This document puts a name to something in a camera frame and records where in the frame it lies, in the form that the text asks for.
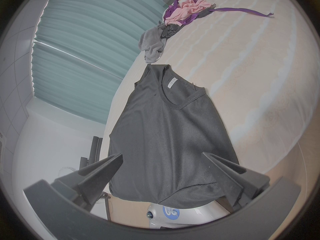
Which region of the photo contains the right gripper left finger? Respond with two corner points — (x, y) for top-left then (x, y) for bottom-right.
(51, 153), (123, 206)

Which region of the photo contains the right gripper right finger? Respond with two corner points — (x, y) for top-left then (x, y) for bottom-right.
(202, 152), (270, 207)

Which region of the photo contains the black T-shirt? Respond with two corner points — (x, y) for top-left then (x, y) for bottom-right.
(108, 64), (240, 206)

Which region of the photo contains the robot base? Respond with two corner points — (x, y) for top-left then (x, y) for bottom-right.
(145, 199), (230, 231)

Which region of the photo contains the bed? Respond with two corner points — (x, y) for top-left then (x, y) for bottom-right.
(104, 0), (319, 204)

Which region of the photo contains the pile of clothes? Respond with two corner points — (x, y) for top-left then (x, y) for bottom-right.
(158, 0), (275, 40)

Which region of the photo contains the blue-green curtain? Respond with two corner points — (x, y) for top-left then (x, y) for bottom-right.
(35, 0), (168, 78)
(31, 41), (123, 124)

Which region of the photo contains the grey garment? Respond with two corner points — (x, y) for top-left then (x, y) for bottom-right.
(138, 25), (167, 64)

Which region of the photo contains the round white ring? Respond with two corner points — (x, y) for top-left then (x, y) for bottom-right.
(57, 166), (75, 178)

